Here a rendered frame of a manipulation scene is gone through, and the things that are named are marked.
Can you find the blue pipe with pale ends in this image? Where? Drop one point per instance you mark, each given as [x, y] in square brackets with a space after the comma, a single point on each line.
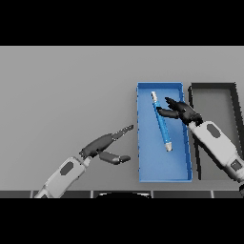
[161, 122]

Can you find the blue rectangular bin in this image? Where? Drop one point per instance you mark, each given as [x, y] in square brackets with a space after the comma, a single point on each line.
[149, 152]

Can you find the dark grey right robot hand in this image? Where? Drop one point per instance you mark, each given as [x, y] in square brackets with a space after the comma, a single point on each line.
[184, 111]

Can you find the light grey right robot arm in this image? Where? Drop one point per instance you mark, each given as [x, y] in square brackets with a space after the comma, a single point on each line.
[219, 147]

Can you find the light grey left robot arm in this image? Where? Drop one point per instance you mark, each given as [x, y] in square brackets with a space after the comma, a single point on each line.
[62, 176]

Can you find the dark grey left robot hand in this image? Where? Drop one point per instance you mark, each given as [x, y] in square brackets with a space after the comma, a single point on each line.
[98, 145]

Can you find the dark grey rectangular bin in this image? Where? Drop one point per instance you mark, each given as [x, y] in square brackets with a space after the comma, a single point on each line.
[222, 105]

